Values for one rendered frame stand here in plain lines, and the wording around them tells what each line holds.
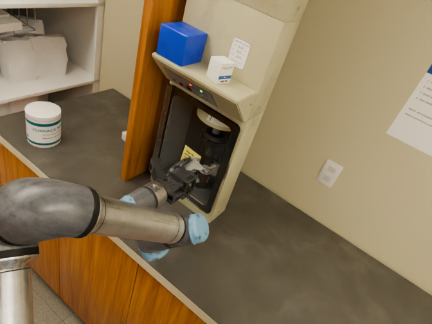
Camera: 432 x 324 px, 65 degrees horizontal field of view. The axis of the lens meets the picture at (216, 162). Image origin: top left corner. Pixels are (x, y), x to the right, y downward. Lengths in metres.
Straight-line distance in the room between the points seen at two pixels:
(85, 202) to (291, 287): 0.85
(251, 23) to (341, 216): 0.93
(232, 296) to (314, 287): 0.32
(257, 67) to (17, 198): 0.68
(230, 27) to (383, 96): 0.62
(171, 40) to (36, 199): 0.60
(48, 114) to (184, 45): 0.71
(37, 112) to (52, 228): 0.93
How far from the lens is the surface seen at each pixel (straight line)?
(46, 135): 1.52
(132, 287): 1.40
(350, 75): 1.36
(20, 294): 0.71
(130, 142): 1.30
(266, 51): 0.98
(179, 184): 1.02
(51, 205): 0.61
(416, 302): 1.57
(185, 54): 1.01
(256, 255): 1.30
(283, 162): 1.55
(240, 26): 1.01
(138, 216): 0.72
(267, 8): 0.97
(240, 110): 0.95
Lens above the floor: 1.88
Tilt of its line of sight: 35 degrees down
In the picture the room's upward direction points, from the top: 19 degrees clockwise
